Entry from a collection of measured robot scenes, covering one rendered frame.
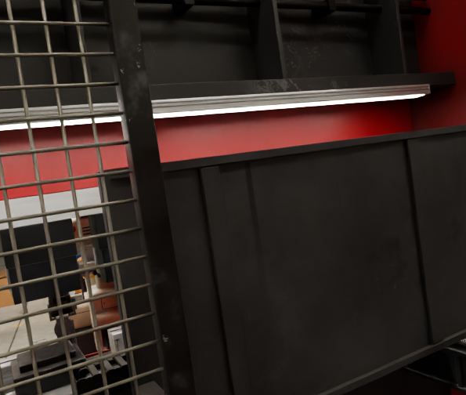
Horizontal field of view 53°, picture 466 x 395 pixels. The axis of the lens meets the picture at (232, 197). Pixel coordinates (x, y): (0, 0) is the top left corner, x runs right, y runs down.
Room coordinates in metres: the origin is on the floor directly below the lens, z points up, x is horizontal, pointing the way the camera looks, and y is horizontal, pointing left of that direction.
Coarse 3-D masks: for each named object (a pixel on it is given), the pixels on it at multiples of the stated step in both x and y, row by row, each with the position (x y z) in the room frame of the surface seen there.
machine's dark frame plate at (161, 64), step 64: (0, 0) 0.98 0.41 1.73; (64, 0) 0.99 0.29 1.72; (192, 0) 1.10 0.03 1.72; (256, 0) 1.19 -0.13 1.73; (320, 0) 1.38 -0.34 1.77; (384, 0) 1.38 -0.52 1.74; (0, 64) 0.97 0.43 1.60; (64, 64) 1.03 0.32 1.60; (192, 64) 1.17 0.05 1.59; (256, 64) 1.25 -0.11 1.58; (320, 64) 1.36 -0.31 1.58; (384, 64) 1.41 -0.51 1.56
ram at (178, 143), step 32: (32, 128) 1.04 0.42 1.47; (96, 128) 1.11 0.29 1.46; (160, 128) 1.18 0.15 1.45; (192, 128) 1.22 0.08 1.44; (224, 128) 1.27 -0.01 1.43; (256, 128) 1.31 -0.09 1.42; (288, 128) 1.36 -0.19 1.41; (320, 128) 1.42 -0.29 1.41; (352, 128) 1.48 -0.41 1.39; (384, 128) 1.54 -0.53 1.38; (32, 160) 1.04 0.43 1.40; (64, 160) 1.07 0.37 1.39; (96, 160) 1.10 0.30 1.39; (0, 192) 1.00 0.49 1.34; (32, 192) 1.03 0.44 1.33; (64, 192) 1.06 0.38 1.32; (96, 192) 1.10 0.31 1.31; (0, 224) 1.00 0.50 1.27; (32, 224) 1.03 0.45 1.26
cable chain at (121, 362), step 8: (104, 360) 0.75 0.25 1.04; (112, 360) 0.75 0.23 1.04; (120, 360) 0.74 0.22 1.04; (80, 368) 0.73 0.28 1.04; (88, 368) 0.73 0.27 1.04; (96, 368) 0.74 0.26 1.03; (112, 368) 0.71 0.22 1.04; (120, 368) 0.71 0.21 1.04; (80, 376) 0.73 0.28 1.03; (88, 376) 0.72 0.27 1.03; (96, 376) 0.70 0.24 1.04; (112, 376) 0.71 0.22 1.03; (120, 376) 0.71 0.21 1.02; (128, 376) 0.72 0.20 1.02; (80, 384) 0.68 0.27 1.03; (88, 384) 0.69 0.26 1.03; (96, 384) 0.69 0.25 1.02; (128, 384) 0.72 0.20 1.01; (80, 392) 0.68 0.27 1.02; (104, 392) 0.70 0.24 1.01; (112, 392) 0.70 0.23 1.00
